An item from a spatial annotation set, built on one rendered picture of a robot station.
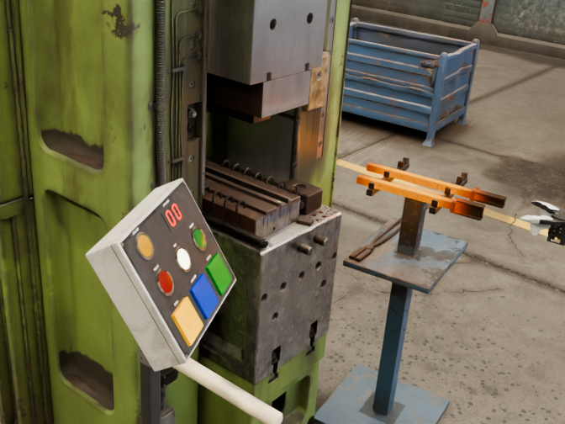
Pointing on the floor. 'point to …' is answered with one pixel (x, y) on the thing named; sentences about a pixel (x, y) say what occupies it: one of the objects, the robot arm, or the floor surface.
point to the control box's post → (150, 392)
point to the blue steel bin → (408, 77)
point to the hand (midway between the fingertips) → (525, 207)
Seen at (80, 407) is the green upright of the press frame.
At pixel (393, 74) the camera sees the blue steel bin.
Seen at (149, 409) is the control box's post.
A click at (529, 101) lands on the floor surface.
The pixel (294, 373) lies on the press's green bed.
